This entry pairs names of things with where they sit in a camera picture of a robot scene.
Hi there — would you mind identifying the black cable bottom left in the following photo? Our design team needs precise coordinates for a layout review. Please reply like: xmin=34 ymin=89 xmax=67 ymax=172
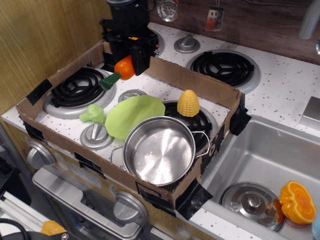
xmin=0 ymin=217 xmax=28 ymax=240

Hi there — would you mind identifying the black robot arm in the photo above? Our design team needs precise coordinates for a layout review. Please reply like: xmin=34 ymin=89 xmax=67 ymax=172
xmin=99 ymin=0 xmax=159 ymax=76

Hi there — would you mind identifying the front left black burner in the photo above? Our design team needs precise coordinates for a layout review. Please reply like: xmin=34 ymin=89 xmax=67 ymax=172
xmin=43 ymin=67 xmax=116 ymax=120

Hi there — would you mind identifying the hanging metal strainer spoon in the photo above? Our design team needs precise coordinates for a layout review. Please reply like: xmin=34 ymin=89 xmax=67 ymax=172
xmin=157 ymin=0 xmax=180 ymax=22

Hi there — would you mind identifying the silver oven knob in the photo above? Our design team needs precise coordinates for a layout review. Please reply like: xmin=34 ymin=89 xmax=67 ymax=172
xmin=113 ymin=191 xmax=148 ymax=224
xmin=26 ymin=141 xmax=56 ymax=170

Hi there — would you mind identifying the back right black burner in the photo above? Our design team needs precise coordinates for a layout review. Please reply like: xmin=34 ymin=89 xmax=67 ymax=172
xmin=186 ymin=50 xmax=262 ymax=94

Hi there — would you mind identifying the silver oven door handle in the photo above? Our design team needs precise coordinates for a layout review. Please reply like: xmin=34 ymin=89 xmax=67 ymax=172
xmin=32 ymin=168 xmax=143 ymax=240

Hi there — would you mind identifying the silver stovetop knob front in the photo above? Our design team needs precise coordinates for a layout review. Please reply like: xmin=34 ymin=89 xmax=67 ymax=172
xmin=80 ymin=122 xmax=114 ymax=150

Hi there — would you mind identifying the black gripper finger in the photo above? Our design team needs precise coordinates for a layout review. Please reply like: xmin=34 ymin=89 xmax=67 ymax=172
xmin=109 ymin=41 xmax=132 ymax=63
xmin=130 ymin=42 xmax=153 ymax=76

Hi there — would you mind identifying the yellow toy corn cob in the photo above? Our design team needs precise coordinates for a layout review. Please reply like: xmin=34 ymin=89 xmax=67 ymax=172
xmin=177 ymin=89 xmax=200 ymax=117

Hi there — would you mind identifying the silver stovetop knob back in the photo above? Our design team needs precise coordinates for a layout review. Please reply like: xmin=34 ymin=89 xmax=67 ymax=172
xmin=173 ymin=34 xmax=201 ymax=54

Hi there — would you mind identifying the black burner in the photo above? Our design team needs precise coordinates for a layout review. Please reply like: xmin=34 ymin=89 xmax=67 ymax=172
xmin=163 ymin=100 xmax=219 ymax=155
xmin=186 ymin=50 xmax=262 ymax=94
xmin=43 ymin=67 xmax=116 ymax=120
xmin=151 ymin=29 xmax=165 ymax=57

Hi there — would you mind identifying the steel pot lid in sink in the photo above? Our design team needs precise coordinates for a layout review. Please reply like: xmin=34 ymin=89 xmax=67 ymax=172
xmin=219 ymin=182 xmax=286 ymax=232

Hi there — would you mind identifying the back left black burner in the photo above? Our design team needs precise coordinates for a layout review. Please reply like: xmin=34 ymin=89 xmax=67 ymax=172
xmin=151 ymin=29 xmax=165 ymax=57

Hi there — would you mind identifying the stainless steel sink basin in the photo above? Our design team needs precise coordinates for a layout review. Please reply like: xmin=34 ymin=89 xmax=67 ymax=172
xmin=201 ymin=114 xmax=320 ymax=240

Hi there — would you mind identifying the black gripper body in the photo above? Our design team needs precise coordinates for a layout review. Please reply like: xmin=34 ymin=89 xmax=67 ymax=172
xmin=99 ymin=3 xmax=159 ymax=54

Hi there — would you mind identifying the orange toy pumpkin half in sink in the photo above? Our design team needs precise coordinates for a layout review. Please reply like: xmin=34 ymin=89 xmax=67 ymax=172
xmin=279 ymin=180 xmax=317 ymax=225

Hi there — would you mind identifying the silver stovetop knob middle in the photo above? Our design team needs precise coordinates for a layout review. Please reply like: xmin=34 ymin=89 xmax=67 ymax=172
xmin=118 ymin=89 xmax=146 ymax=103

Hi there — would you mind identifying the left silver oven knob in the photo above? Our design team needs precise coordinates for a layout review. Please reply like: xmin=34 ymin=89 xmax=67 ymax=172
xmin=26 ymin=141 xmax=56 ymax=170

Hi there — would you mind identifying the silver faucet base block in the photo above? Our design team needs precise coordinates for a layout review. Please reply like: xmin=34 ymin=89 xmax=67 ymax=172
xmin=299 ymin=96 xmax=320 ymax=131

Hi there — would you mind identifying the hanging metal spatula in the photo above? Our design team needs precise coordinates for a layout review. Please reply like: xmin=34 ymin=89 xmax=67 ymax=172
xmin=205 ymin=0 xmax=224 ymax=32

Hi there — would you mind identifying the right silver oven knob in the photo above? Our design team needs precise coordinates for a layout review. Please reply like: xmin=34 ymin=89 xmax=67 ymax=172
xmin=113 ymin=191 xmax=148 ymax=224

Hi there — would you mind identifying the orange toy carrot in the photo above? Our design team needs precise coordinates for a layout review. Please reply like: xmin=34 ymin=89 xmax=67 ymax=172
xmin=99 ymin=36 xmax=139 ymax=91

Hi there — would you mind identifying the green toy broccoli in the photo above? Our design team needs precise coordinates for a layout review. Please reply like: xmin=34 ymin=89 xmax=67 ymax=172
xmin=79 ymin=104 xmax=105 ymax=123

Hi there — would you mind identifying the front right black burner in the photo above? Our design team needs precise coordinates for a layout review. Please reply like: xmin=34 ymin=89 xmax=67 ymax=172
xmin=163 ymin=100 xmax=219 ymax=155

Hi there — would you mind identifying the silver stovetop knob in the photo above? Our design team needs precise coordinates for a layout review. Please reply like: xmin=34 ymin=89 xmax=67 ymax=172
xmin=173 ymin=34 xmax=201 ymax=54
xmin=118 ymin=89 xmax=146 ymax=103
xmin=80 ymin=122 xmax=114 ymax=150

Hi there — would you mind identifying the stainless steel pot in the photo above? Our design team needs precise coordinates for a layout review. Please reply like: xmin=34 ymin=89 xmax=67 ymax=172
xmin=120 ymin=116 xmax=200 ymax=187

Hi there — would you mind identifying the silver faucet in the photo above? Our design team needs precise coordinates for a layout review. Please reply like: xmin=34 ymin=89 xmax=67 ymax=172
xmin=298 ymin=0 xmax=320 ymax=40

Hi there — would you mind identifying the cardboard fence with black tape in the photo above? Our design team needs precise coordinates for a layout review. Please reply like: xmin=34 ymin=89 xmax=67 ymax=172
xmin=15 ymin=41 xmax=252 ymax=221

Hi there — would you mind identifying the orange object bottom left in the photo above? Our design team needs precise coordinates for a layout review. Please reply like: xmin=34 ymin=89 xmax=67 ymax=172
xmin=40 ymin=220 xmax=66 ymax=236

